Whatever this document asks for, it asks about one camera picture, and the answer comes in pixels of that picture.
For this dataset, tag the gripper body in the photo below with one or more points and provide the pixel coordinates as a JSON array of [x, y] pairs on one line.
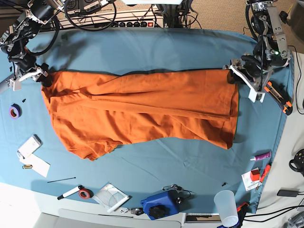
[[254, 74], [19, 76]]

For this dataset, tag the orange t-shirt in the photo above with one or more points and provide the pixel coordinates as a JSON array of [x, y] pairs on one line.
[[94, 113]]

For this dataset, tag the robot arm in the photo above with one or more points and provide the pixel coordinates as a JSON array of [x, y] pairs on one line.
[[14, 40], [270, 52]]

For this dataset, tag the grey remote control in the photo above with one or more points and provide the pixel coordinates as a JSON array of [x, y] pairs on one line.
[[5, 84]]

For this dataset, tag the orange black utility knife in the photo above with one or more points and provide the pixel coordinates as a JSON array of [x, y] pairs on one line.
[[282, 98]]

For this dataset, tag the purple tape roll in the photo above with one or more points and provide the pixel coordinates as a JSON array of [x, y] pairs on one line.
[[15, 111]]

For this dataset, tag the white phone box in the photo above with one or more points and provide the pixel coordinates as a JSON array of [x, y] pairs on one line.
[[29, 146]]

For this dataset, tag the blue table cloth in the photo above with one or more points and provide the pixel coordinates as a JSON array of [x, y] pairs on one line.
[[142, 169]]

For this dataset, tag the purple glue tube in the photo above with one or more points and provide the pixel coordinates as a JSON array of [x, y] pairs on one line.
[[261, 156]]

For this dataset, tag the white paper card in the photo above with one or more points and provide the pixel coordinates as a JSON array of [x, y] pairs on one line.
[[39, 165]]

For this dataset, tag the small gold battery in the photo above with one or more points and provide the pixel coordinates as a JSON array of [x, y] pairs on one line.
[[27, 166]]

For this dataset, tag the red screwdriver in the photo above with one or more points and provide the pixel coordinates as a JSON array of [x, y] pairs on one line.
[[265, 172]]

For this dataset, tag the black round dotted object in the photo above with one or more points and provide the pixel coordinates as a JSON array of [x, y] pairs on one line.
[[297, 163]]

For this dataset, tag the black zip tie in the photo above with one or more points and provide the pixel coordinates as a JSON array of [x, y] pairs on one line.
[[61, 180]]

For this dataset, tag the small red cube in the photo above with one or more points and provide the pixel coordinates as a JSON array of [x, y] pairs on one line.
[[255, 175]]

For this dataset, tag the white power strip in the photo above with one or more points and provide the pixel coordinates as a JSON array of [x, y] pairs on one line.
[[122, 19]]

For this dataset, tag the white paper leaflet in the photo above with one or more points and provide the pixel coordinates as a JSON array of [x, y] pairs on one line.
[[248, 184]]

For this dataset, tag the white marker pen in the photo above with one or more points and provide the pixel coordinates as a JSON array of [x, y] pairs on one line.
[[70, 192]]

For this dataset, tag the red tape roll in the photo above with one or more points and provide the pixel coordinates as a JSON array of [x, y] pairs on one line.
[[85, 194]]

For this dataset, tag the translucent plastic cup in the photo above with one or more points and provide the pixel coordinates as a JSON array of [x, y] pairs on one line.
[[226, 207]]

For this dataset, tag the black power adapter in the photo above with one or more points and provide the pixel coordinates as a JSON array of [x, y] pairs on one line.
[[287, 193]]

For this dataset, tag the rolled printed paper sheet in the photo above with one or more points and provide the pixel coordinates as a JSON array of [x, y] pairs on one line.
[[110, 197]]

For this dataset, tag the blue plastic box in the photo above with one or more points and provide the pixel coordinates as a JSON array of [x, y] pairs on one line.
[[160, 205]]

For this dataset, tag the silver carabiner keys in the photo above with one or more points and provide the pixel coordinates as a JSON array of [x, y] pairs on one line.
[[134, 211]]

